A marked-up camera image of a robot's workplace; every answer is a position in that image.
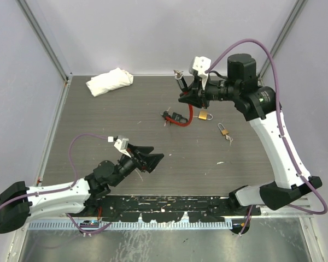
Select cable lock keys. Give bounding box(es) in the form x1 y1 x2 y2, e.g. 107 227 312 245
174 70 183 79

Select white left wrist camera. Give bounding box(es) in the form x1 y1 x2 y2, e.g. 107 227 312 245
113 135 132 158

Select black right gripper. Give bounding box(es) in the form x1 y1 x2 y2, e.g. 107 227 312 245
178 73 239 109

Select small silver keys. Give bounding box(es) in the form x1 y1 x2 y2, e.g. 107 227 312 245
225 135 233 145

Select white cloth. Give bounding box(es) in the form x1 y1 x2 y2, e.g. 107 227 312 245
86 68 134 97

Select red cable lock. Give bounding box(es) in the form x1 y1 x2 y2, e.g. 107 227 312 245
162 75 195 128

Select black padlock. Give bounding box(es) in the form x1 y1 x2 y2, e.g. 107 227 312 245
171 112 189 126

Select small brass padlock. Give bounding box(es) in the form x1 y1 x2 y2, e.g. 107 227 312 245
217 123 229 136

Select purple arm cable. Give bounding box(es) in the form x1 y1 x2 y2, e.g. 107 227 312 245
206 38 328 216
0 133 115 235

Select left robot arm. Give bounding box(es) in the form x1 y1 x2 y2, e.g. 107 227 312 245
0 144 165 234

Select large brass padlock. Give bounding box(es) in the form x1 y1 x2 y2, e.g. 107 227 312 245
198 110 213 121

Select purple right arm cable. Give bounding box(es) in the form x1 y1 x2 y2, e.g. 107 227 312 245
206 38 328 216

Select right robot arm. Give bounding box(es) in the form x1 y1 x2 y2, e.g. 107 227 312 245
174 53 323 215

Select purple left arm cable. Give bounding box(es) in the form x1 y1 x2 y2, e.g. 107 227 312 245
0 133 115 235

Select blue slotted cable duct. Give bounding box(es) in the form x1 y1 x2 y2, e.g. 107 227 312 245
27 219 233 230

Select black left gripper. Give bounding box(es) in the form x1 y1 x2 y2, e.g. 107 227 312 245
110 143 163 187

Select aluminium frame rail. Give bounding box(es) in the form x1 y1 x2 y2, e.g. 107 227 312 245
260 197 311 218

